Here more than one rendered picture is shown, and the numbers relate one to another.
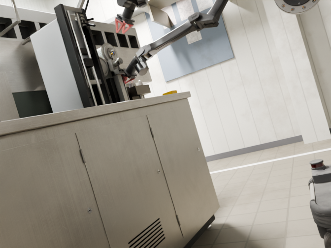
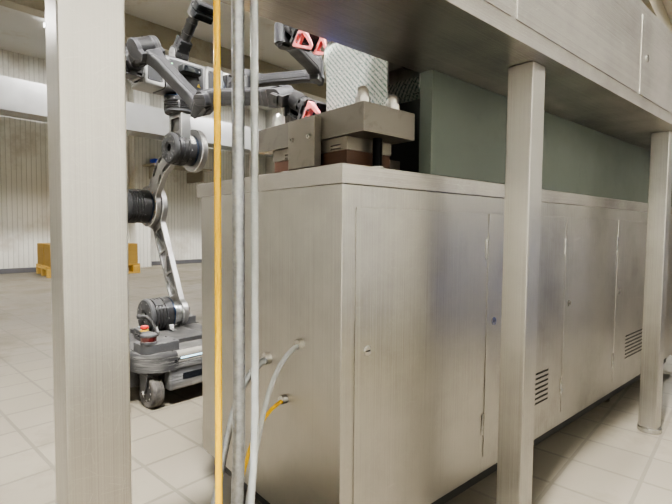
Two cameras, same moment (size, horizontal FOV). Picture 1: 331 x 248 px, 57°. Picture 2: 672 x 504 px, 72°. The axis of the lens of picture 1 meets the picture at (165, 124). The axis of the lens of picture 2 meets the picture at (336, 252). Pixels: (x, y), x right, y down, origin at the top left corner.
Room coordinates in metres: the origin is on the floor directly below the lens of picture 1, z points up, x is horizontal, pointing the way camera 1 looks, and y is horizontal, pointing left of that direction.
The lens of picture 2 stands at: (3.23, 0.60, 0.77)
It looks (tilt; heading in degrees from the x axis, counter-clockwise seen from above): 3 degrees down; 197
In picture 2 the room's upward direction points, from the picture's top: 1 degrees clockwise
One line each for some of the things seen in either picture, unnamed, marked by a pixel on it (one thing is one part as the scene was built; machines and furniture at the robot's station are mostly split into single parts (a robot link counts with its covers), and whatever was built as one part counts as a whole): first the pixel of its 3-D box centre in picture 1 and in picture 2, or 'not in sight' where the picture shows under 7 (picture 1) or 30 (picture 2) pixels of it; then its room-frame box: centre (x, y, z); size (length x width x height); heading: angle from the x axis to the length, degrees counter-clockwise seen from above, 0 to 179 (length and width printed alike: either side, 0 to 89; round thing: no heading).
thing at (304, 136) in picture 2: not in sight; (303, 144); (2.23, 0.21, 0.96); 0.10 x 0.03 x 0.11; 58
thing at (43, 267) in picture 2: not in sight; (88, 258); (-2.79, -5.47, 0.25); 1.41 x 1.03 x 0.49; 155
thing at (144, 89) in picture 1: (121, 97); (329, 135); (2.14, 0.24, 1.00); 0.40 x 0.16 x 0.06; 58
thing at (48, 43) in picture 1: (54, 77); not in sight; (1.70, 0.51, 1.17); 0.34 x 0.05 x 0.54; 58
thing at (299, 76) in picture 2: not in sight; (279, 77); (1.28, -0.27, 1.45); 0.45 x 0.14 x 0.10; 90
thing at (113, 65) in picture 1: (120, 83); not in sight; (1.85, 0.19, 1.05); 0.06 x 0.05 x 0.31; 58
